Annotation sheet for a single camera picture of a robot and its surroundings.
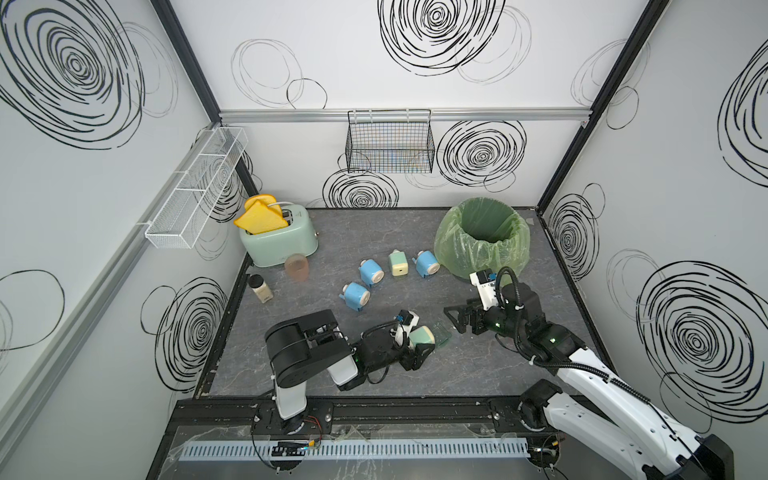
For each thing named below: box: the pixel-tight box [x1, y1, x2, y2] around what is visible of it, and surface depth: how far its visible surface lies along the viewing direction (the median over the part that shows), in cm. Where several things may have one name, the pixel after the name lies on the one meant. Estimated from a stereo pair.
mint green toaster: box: [234, 194, 319, 267], surface depth 96 cm
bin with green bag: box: [433, 197, 531, 279], surface depth 85 cm
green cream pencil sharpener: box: [409, 325, 436, 347], surface depth 81 cm
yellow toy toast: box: [234, 194, 289, 235], surface depth 93 cm
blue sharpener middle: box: [358, 259, 385, 287], surface depth 97 cm
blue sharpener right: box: [412, 250, 441, 279], surface depth 98 cm
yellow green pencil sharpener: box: [388, 249, 409, 276], surface depth 99 cm
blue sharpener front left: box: [339, 282, 371, 312], surface depth 91 cm
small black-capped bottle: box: [248, 274, 273, 304], surface depth 91 cm
